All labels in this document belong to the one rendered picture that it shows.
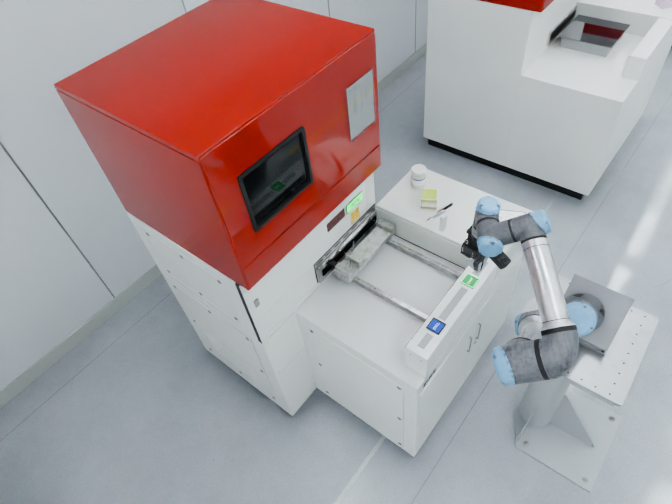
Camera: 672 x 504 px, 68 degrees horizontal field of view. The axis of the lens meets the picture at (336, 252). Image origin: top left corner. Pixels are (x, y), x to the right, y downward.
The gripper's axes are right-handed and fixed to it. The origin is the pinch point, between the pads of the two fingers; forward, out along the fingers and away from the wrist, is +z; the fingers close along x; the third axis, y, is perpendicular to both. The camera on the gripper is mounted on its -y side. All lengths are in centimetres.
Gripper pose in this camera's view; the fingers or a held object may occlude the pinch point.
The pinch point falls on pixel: (479, 271)
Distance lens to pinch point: 194.2
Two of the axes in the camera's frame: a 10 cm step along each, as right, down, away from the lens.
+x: -6.8, 6.0, -4.1
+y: -7.2, -5.0, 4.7
